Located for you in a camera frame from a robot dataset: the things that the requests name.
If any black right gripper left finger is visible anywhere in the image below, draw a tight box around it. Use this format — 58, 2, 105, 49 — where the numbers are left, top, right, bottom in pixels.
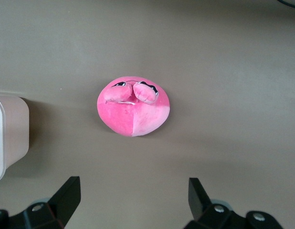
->
0, 176, 82, 229

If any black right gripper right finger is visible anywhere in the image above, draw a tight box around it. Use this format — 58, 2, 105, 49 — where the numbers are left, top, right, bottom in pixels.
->
185, 177, 284, 229

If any pink plush toy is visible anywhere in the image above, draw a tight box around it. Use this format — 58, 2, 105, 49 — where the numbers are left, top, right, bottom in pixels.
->
96, 75, 172, 138

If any translucent pink plastic box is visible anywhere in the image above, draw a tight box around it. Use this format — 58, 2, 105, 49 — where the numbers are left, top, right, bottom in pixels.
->
0, 95, 30, 185

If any brown table cover sheet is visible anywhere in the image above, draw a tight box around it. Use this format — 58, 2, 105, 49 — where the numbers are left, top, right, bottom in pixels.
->
0, 0, 295, 229

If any looped black floor cable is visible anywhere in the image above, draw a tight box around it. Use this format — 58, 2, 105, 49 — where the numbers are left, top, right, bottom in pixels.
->
275, 0, 295, 10

